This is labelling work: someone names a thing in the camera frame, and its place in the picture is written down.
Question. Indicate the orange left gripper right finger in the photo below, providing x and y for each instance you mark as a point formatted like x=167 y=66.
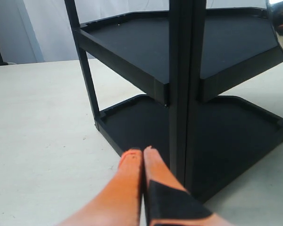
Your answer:
x=169 y=203

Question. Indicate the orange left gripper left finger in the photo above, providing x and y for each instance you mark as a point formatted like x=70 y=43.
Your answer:
x=119 y=202

